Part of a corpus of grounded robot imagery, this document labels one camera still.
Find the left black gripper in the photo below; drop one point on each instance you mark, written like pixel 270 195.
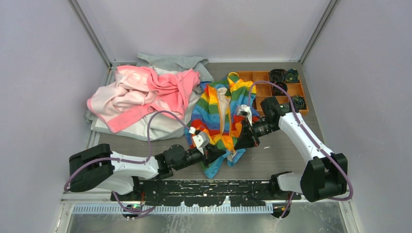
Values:
pixel 211 153

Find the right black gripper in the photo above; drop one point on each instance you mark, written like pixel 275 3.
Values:
pixel 248 139

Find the rainbow striped zip jacket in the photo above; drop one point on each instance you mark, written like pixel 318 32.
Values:
pixel 215 114

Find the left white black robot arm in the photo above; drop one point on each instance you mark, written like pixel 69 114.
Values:
pixel 100 167

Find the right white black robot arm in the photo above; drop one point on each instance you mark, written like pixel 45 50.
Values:
pixel 325 173

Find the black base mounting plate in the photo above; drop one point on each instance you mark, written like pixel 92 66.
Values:
pixel 204 193

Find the grey white garment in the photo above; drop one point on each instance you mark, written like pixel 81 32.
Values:
pixel 162 127

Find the orange compartment tray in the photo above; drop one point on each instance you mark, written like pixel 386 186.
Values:
pixel 265 90

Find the blue green rolled tie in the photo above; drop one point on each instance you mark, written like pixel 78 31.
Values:
pixel 299 102

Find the dark rolled tie back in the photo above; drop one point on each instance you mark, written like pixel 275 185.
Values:
pixel 277 75

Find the pink fleece garment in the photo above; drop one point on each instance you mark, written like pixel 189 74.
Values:
pixel 139 91

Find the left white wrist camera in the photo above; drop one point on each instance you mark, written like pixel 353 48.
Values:
pixel 200 139

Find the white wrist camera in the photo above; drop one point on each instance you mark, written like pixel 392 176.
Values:
pixel 200 139
pixel 244 111

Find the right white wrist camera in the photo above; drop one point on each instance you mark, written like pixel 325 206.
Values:
pixel 244 111

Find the silver slotted aluminium rail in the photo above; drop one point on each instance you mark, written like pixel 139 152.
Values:
pixel 226 208

